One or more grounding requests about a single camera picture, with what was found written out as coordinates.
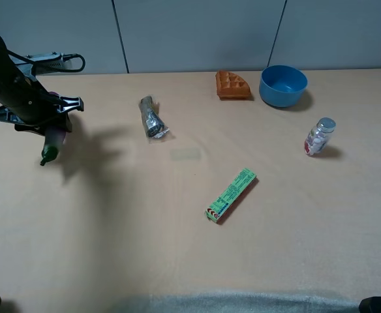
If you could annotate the black object lower right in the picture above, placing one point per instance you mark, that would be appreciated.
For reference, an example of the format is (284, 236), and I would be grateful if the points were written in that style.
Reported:
(370, 305)

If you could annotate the foil wrapped snack package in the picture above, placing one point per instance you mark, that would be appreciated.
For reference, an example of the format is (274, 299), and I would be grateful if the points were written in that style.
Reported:
(154, 127)

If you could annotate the green chewing gum box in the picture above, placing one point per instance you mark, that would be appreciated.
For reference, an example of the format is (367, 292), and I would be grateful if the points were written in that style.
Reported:
(220, 209)

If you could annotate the grey foam mat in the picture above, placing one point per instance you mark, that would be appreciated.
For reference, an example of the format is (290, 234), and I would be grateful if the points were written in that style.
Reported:
(238, 301)

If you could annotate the blue bowl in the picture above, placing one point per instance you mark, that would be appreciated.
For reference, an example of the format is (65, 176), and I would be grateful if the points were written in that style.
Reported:
(282, 86)

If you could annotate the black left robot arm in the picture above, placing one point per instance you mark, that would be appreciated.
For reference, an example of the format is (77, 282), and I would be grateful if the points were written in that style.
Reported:
(9, 68)

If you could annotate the purple toy eggplant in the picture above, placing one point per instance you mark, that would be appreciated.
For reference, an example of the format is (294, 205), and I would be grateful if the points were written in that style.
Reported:
(55, 130)

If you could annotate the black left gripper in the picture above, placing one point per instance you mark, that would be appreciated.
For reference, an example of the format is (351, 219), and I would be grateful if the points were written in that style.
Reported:
(15, 90)

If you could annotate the clear candy bottle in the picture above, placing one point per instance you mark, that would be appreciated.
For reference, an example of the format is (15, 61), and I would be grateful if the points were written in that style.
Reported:
(319, 136)

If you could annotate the orange waffle slice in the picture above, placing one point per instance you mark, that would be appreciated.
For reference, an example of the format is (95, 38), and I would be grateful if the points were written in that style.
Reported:
(231, 86)

